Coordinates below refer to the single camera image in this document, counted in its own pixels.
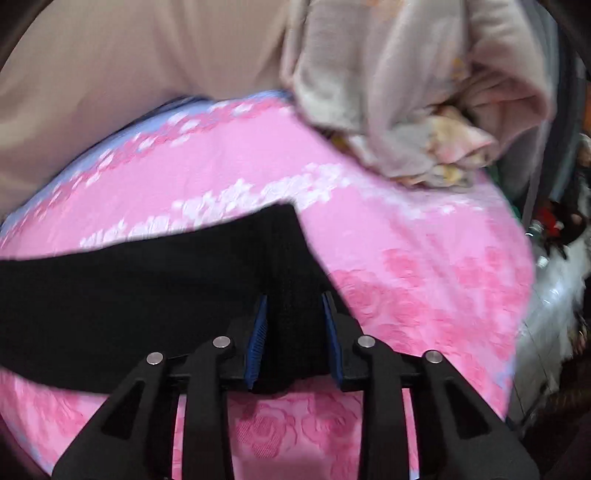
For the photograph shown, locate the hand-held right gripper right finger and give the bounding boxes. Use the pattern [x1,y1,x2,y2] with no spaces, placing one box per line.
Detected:
[322,291,540,480]

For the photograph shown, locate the beige blanket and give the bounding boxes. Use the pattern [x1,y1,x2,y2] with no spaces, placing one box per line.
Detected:
[281,0,555,188]

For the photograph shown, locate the beige curtain cloth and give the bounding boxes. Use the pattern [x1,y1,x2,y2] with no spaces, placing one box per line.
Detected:
[0,0,298,217]

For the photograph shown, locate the black pants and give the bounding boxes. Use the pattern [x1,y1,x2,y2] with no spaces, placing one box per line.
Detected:
[0,203,365,395]

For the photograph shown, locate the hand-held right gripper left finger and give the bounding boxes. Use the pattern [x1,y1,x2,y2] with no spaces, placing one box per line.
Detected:
[52,294,269,480]

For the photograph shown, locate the red object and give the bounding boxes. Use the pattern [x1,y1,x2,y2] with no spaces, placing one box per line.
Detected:
[537,203,565,232]

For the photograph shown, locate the grey metal tube frame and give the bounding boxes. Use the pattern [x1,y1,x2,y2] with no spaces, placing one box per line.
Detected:
[519,0,591,227]

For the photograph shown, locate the pink floral bed sheet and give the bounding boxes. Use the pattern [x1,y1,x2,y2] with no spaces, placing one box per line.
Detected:
[0,90,536,480]

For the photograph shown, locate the yellow floral cloth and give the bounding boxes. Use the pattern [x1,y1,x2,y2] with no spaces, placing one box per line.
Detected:
[402,113,496,188]

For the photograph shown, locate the white plastic sheet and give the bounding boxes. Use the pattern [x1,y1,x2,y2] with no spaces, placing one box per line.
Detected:
[505,240,591,421]

